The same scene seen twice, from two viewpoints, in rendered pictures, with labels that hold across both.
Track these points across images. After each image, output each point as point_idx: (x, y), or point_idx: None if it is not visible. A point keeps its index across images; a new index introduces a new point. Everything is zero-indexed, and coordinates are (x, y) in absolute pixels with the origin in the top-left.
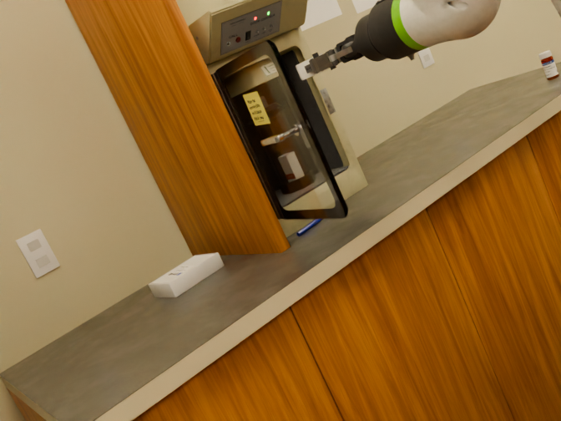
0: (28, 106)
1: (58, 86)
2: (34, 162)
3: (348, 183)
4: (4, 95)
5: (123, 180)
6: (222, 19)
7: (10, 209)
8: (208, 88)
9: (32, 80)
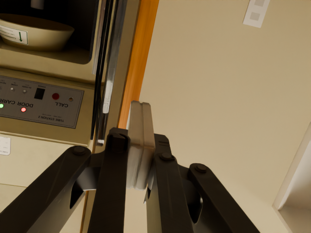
0: (186, 96)
1: (161, 96)
2: (210, 64)
3: None
4: (194, 109)
5: (167, 10)
6: (72, 132)
7: (245, 47)
8: (138, 79)
9: (172, 108)
